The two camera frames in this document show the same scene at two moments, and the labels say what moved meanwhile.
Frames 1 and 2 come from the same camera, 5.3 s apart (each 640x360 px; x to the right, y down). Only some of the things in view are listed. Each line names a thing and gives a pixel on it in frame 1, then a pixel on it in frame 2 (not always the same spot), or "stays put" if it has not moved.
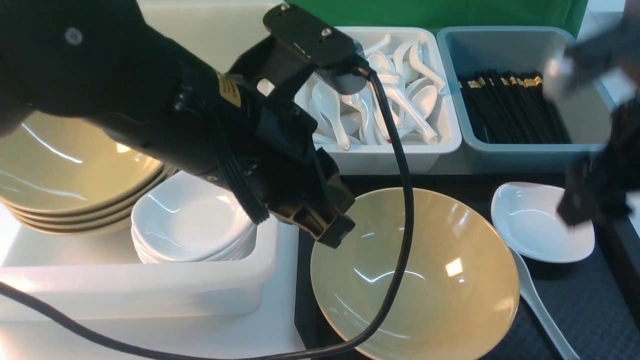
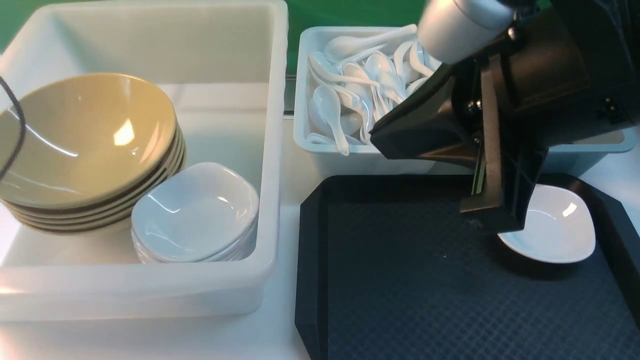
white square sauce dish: (526, 215) stays put
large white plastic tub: (98, 277) stays put
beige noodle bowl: (459, 292) to (87, 138)
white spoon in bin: (326, 99) stays put
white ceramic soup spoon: (546, 237) to (346, 46)
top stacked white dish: (188, 216) stays put
